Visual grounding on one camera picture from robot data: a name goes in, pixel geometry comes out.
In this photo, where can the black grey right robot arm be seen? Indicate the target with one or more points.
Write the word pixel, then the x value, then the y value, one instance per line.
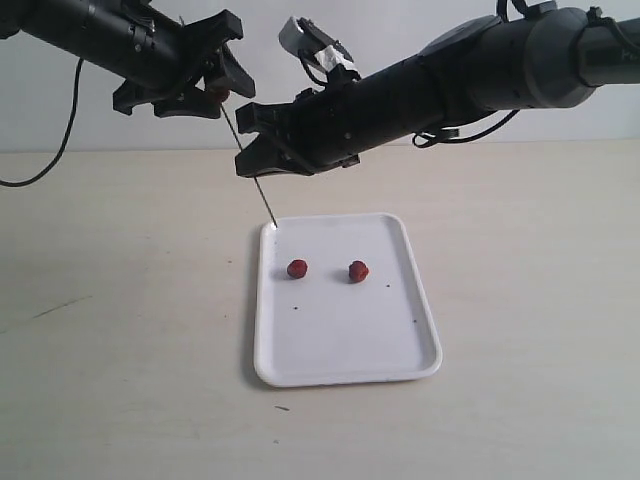
pixel 549 58

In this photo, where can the white plastic tray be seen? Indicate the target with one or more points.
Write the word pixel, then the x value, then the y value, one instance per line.
pixel 324 330

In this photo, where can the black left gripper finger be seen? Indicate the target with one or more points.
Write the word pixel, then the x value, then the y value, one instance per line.
pixel 190 101
pixel 229 75

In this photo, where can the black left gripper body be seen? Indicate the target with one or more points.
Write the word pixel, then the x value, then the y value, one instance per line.
pixel 169 58

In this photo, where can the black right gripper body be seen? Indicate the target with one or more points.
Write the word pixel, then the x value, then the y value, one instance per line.
pixel 319 131

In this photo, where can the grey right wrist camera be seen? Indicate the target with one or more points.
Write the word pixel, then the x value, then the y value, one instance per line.
pixel 312 42

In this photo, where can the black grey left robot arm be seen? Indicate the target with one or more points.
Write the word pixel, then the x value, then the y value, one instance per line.
pixel 100 32

